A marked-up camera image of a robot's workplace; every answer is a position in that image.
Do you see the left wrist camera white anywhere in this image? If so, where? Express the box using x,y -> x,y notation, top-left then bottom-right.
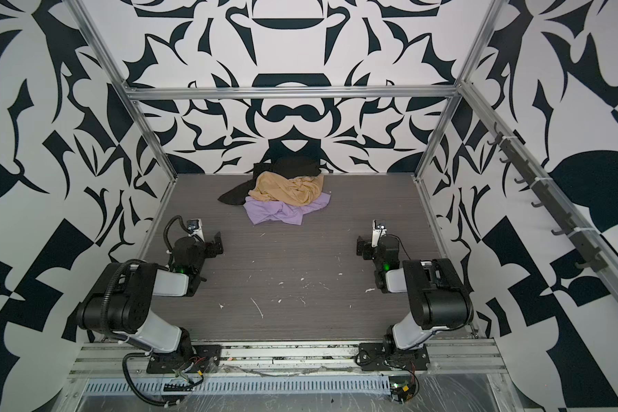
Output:
185,219 -> 205,242

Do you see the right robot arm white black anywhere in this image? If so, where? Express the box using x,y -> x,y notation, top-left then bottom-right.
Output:
356,235 -> 473,353

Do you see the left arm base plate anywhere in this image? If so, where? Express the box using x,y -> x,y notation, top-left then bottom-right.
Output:
146,344 -> 222,374

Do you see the black hook rack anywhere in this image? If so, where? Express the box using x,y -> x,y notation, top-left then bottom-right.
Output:
489,124 -> 609,272

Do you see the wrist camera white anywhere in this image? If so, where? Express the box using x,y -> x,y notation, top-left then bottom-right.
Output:
371,220 -> 386,248
185,219 -> 205,242

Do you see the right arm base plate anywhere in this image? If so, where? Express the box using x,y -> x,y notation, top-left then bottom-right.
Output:
354,343 -> 431,372

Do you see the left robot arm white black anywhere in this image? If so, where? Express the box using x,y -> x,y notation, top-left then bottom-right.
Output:
75,216 -> 224,360

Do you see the black corrugated cable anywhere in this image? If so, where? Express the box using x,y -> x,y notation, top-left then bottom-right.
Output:
121,352 -> 205,408

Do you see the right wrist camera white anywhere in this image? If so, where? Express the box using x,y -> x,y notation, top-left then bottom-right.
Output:
371,220 -> 386,248

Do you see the black cloth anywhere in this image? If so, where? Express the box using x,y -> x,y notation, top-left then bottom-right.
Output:
218,156 -> 321,206

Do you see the small circuit board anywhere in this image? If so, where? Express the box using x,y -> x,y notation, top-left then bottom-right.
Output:
390,376 -> 420,404

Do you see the tan cloth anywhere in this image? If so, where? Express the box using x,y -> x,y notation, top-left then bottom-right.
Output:
248,173 -> 324,206

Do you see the aluminium frame crossbar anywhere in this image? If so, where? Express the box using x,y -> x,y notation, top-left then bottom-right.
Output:
125,85 -> 457,101

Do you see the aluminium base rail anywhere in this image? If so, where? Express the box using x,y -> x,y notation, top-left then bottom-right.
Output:
68,337 -> 509,379

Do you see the purple cloth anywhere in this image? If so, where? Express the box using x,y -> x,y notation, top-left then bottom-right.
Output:
244,193 -> 331,226

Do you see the slotted cable duct grey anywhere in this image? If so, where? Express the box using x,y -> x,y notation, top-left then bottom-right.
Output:
80,375 -> 392,397

